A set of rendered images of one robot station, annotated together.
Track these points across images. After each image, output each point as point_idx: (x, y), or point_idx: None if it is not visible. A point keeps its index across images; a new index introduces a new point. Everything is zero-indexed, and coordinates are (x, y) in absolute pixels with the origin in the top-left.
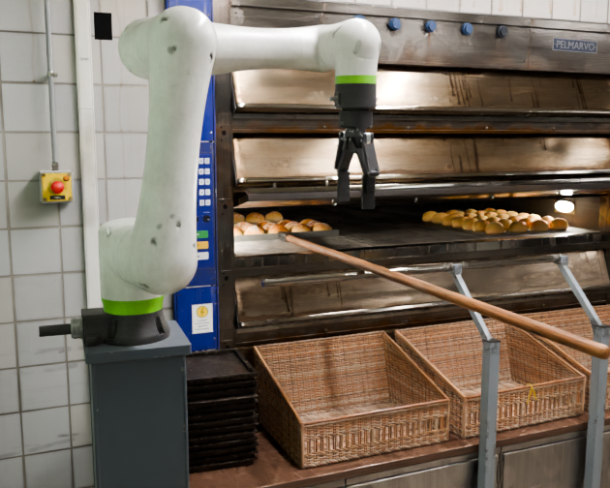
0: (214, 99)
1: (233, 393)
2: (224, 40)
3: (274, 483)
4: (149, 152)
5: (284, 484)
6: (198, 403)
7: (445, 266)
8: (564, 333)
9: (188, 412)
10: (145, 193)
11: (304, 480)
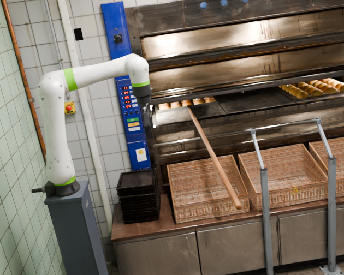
0: None
1: (144, 192)
2: (79, 76)
3: (161, 230)
4: (45, 135)
5: (165, 231)
6: (129, 196)
7: (246, 131)
8: (231, 193)
9: (126, 200)
10: (46, 149)
11: (175, 229)
